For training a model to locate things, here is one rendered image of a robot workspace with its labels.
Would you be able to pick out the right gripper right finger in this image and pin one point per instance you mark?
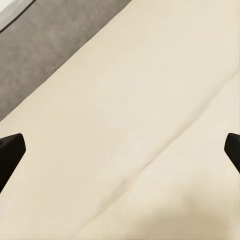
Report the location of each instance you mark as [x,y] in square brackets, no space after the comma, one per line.
[232,149]

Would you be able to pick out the bed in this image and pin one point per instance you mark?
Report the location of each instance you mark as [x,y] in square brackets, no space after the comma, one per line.
[125,107]

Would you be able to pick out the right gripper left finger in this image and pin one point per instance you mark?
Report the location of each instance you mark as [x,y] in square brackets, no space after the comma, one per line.
[12,149]

